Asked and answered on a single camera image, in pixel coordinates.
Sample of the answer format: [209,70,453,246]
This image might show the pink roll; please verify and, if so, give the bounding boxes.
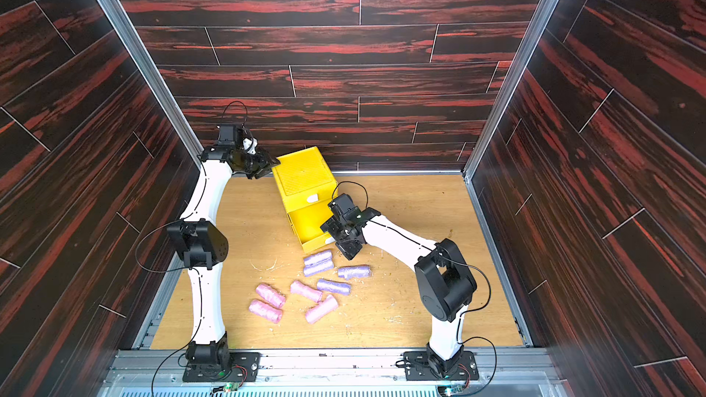
[305,295,339,325]
[290,280,324,303]
[248,300,283,323]
[256,283,286,309]

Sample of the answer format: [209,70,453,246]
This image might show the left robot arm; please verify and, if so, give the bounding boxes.
[167,140,279,374]

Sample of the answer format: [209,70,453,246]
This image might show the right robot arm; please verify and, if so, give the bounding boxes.
[321,194,477,379]

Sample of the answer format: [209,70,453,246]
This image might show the yellow drawer cabinet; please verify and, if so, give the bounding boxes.
[272,146,338,255]

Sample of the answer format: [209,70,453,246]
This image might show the purple roll upper back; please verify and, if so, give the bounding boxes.
[303,249,333,267]

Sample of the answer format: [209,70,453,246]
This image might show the purple roll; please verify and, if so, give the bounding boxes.
[303,249,333,267]
[303,259,335,278]
[316,279,352,296]
[336,265,372,280]

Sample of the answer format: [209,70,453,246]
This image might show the purple roll middle right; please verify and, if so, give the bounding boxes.
[336,265,372,280]

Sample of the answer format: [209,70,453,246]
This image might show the purple roll upper front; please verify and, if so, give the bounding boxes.
[303,259,335,278]

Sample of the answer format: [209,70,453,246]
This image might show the purple roll lower centre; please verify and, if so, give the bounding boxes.
[316,279,352,296]

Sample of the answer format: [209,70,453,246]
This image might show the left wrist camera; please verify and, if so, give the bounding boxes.
[214,124,258,155]

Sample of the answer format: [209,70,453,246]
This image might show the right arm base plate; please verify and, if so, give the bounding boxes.
[395,349,479,382]

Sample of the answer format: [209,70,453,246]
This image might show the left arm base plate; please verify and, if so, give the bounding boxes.
[182,351,261,383]

